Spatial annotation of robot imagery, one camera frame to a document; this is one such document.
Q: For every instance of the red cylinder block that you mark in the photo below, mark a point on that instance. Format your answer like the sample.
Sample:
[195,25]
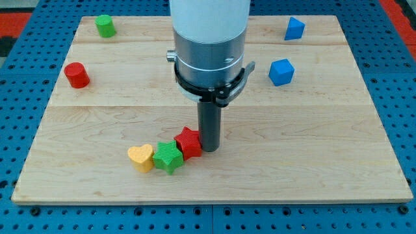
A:
[76,75]

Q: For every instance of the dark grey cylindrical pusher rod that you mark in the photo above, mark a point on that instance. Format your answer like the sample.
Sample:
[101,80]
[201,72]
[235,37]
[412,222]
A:
[209,123]

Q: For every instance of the blue cube block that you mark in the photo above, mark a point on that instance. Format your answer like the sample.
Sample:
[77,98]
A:
[281,72]

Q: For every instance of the yellow heart block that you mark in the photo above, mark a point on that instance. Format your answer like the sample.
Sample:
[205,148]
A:
[141,157]

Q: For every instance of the blue triangular prism block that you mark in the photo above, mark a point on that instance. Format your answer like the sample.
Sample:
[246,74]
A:
[295,29]

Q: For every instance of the green star block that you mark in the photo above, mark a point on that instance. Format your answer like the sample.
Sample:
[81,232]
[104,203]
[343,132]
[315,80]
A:
[168,157]

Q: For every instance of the red star block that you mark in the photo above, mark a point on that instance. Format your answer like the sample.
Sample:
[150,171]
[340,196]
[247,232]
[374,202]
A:
[188,143]

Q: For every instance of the green cylinder block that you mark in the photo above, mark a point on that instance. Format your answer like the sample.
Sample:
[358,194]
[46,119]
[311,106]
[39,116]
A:
[105,26]

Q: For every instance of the light wooden board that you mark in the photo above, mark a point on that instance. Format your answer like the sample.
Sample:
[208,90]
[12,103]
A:
[317,139]

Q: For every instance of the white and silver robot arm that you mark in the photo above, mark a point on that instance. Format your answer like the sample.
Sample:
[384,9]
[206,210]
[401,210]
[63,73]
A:
[209,40]

